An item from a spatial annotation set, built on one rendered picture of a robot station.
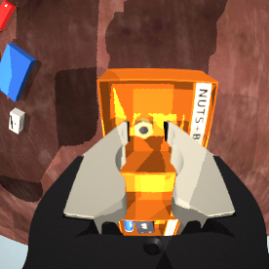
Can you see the orange three-compartment bin rack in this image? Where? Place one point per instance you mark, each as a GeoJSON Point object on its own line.
{"type": "Point", "coordinates": [130, 94]}

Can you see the black 9v battery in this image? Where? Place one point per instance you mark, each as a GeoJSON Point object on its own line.
{"type": "Point", "coordinates": [144, 227]}

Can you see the blue aa battery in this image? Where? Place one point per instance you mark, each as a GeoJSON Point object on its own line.
{"type": "Point", "coordinates": [129, 225]}

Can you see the brass hex nut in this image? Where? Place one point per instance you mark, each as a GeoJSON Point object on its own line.
{"type": "Point", "coordinates": [143, 127]}

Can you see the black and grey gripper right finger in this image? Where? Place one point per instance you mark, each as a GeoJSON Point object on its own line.
{"type": "Point", "coordinates": [207, 190]}

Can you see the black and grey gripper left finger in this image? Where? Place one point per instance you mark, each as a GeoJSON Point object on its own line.
{"type": "Point", "coordinates": [90, 191]}

